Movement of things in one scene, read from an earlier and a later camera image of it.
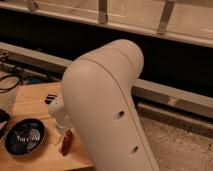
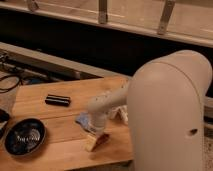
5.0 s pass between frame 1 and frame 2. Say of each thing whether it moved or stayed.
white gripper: moved
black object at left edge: stayed
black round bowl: stayed
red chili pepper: moved
